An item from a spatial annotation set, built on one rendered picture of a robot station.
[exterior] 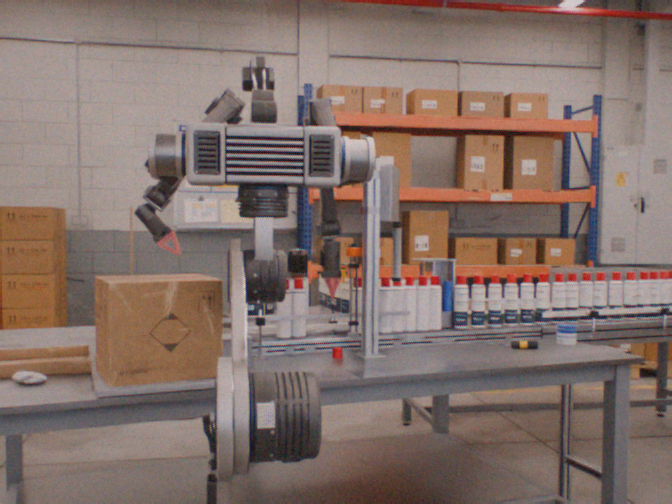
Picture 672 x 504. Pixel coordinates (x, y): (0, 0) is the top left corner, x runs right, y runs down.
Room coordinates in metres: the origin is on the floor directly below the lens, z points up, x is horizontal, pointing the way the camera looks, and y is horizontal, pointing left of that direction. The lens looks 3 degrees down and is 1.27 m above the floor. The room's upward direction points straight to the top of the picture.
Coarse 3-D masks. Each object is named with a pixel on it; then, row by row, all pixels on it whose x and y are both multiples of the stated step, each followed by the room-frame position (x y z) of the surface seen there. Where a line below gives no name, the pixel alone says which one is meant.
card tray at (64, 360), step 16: (0, 352) 2.17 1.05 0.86; (16, 352) 2.18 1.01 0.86; (32, 352) 2.20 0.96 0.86; (48, 352) 2.22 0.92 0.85; (64, 352) 2.23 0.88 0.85; (80, 352) 2.25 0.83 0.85; (0, 368) 1.94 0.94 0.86; (16, 368) 1.95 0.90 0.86; (32, 368) 1.97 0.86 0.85; (48, 368) 1.98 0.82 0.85; (64, 368) 2.00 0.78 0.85; (80, 368) 2.01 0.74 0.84
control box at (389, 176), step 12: (384, 168) 2.32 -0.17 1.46; (396, 168) 2.42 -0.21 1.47; (384, 180) 2.32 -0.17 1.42; (396, 180) 2.41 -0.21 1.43; (384, 192) 2.32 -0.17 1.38; (396, 192) 2.42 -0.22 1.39; (384, 204) 2.32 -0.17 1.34; (396, 204) 2.42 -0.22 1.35; (384, 216) 2.32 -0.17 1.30; (396, 216) 2.42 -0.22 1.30
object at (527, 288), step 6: (528, 276) 2.71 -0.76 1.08; (528, 282) 2.72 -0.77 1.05; (522, 288) 2.72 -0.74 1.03; (528, 288) 2.71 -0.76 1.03; (522, 294) 2.72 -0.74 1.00; (528, 294) 2.71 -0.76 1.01; (522, 300) 2.72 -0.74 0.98; (528, 300) 2.71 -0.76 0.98; (522, 306) 2.72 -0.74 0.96; (528, 306) 2.71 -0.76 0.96; (522, 312) 2.72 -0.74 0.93; (528, 312) 2.71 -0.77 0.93; (522, 318) 2.72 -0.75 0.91; (528, 318) 2.71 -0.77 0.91; (522, 324) 2.72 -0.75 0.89; (528, 324) 2.71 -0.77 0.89
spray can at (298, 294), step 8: (296, 280) 2.38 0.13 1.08; (296, 288) 2.38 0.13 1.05; (296, 296) 2.37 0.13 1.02; (304, 296) 2.38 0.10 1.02; (296, 304) 2.37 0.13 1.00; (304, 304) 2.38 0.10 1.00; (296, 312) 2.37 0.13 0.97; (304, 312) 2.38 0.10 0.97; (296, 320) 2.37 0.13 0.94; (304, 320) 2.38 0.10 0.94; (296, 328) 2.37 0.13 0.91; (304, 328) 2.38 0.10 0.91; (296, 336) 2.37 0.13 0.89; (304, 336) 2.38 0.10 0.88
